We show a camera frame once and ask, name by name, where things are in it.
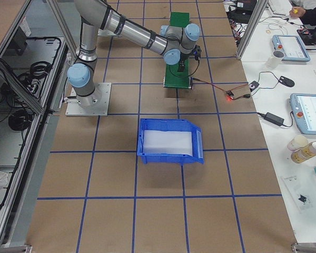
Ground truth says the black power adapter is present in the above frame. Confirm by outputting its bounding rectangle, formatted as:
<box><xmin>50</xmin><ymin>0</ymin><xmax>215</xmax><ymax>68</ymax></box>
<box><xmin>264</xmin><ymin>112</ymin><xmax>284</xmax><ymax>126</ymax></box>

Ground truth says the red black sensor wire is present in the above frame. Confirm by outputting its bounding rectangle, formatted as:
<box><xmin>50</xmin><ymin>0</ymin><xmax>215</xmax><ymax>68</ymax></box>
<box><xmin>191</xmin><ymin>77</ymin><xmax>251</xmax><ymax>101</ymax></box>

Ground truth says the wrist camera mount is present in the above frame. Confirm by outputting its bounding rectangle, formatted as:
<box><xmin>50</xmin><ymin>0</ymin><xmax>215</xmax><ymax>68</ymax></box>
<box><xmin>193</xmin><ymin>45</ymin><xmax>202</xmax><ymax>61</ymax></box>

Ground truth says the blue plastic bin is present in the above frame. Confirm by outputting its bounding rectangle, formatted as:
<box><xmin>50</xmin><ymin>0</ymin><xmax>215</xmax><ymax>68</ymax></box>
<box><xmin>137</xmin><ymin>119</ymin><xmax>204</xmax><ymax>165</ymax></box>

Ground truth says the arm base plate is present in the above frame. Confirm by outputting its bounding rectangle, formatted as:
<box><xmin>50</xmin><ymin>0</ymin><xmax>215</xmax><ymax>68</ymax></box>
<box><xmin>97</xmin><ymin>29</ymin><xmax>122</xmax><ymax>37</ymax></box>
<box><xmin>65</xmin><ymin>83</ymin><xmax>112</xmax><ymax>116</ymax></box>

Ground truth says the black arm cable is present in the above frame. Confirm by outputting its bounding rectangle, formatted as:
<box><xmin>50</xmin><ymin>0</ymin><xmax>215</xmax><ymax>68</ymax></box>
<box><xmin>165</xmin><ymin>59</ymin><xmax>201</xmax><ymax>79</ymax></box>

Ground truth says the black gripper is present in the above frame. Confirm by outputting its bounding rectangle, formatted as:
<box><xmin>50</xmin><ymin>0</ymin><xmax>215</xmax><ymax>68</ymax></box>
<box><xmin>177</xmin><ymin>53</ymin><xmax>190</xmax><ymax>73</ymax></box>

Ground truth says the black mouse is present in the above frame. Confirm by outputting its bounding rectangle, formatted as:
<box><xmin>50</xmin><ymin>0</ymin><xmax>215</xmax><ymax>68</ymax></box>
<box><xmin>279</xmin><ymin>76</ymin><xmax>295</xmax><ymax>87</ymax></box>

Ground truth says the blue teach pendant far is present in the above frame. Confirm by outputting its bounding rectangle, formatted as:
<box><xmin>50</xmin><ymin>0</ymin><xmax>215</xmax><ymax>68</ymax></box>
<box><xmin>272</xmin><ymin>35</ymin><xmax>310</xmax><ymax>62</ymax></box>

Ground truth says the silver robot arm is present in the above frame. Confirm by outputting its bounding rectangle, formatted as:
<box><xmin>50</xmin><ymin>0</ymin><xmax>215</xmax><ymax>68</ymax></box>
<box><xmin>67</xmin><ymin>1</ymin><xmax>201</xmax><ymax>107</ymax></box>

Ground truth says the white mug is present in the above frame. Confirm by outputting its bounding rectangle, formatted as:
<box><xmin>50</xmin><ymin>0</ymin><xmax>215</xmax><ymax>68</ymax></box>
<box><xmin>265</xmin><ymin>50</ymin><xmax>285</xmax><ymax>69</ymax></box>

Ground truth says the aluminium frame post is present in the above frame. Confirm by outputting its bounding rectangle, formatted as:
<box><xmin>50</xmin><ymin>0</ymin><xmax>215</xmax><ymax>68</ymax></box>
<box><xmin>236</xmin><ymin>0</ymin><xmax>268</xmax><ymax>60</ymax></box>

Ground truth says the blue teach pendant near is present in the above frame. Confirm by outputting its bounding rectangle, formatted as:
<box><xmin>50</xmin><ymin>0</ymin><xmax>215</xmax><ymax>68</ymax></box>
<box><xmin>290</xmin><ymin>93</ymin><xmax>316</xmax><ymax>135</ymax></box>

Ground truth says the red-lit sensor module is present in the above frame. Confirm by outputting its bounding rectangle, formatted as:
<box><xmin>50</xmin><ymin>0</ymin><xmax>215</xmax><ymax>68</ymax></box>
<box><xmin>225</xmin><ymin>91</ymin><xmax>234</xmax><ymax>101</ymax></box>

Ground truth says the green conveyor belt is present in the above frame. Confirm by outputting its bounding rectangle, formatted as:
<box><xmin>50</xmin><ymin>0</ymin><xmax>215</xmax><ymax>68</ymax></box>
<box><xmin>163</xmin><ymin>12</ymin><xmax>193</xmax><ymax>89</ymax></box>

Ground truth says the blue teach pendant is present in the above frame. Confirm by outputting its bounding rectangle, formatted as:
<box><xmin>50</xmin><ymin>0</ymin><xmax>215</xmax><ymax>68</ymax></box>
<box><xmin>272</xmin><ymin>35</ymin><xmax>310</xmax><ymax>62</ymax></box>
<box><xmin>290</xmin><ymin>93</ymin><xmax>316</xmax><ymax>135</ymax></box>

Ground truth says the person at desk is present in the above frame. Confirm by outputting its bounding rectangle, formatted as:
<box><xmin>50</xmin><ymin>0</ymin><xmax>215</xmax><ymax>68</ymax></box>
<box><xmin>289</xmin><ymin>6</ymin><xmax>316</xmax><ymax>29</ymax></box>

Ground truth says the yellow drink can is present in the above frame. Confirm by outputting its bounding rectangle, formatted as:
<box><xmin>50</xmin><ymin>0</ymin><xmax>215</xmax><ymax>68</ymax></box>
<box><xmin>291</xmin><ymin>141</ymin><xmax>316</xmax><ymax>163</ymax></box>

